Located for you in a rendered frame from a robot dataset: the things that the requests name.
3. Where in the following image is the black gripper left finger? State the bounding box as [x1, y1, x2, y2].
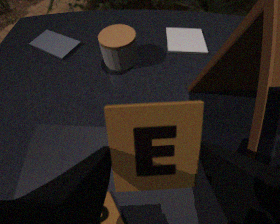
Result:
[0, 147, 111, 224]

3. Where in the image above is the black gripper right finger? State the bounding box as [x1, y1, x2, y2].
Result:
[199, 139, 280, 224]

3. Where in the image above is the tan square tile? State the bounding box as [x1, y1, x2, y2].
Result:
[99, 191, 125, 224]

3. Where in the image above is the brown wooden board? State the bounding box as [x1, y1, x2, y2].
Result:
[187, 0, 280, 168]

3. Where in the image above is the grey cylinder with tan lid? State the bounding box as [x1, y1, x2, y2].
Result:
[97, 24, 137, 71]

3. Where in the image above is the orange tile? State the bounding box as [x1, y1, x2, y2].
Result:
[104, 99, 205, 192]

